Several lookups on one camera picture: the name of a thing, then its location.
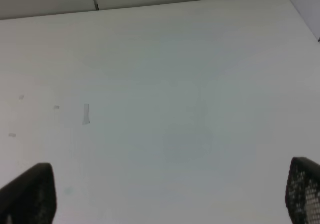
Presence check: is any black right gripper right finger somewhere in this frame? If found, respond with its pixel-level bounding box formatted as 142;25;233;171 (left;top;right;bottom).
285;157;320;224

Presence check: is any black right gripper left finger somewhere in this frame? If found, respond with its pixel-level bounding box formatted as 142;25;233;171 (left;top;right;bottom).
0;163;57;224

